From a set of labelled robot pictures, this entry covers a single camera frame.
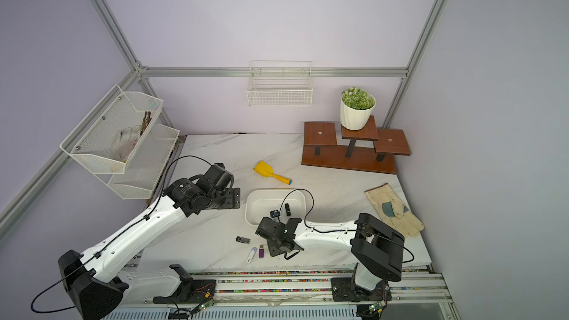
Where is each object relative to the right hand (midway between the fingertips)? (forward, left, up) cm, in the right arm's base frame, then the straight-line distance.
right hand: (279, 247), depth 83 cm
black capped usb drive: (+16, -3, 0) cm, 16 cm away
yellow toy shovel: (+37, +7, 0) cm, 37 cm away
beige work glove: (+14, -48, 0) cm, 50 cm away
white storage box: (+19, +9, 0) cm, 21 cm away
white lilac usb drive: (-2, +10, 0) cm, 11 cm away
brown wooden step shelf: (+51, -47, -3) cm, 70 cm away
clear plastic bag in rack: (+28, +54, +31) cm, 69 cm away
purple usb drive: (-1, +7, 0) cm, 7 cm away
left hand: (+11, +18, +17) cm, 27 cm away
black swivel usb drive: (+3, +15, 0) cm, 15 cm away
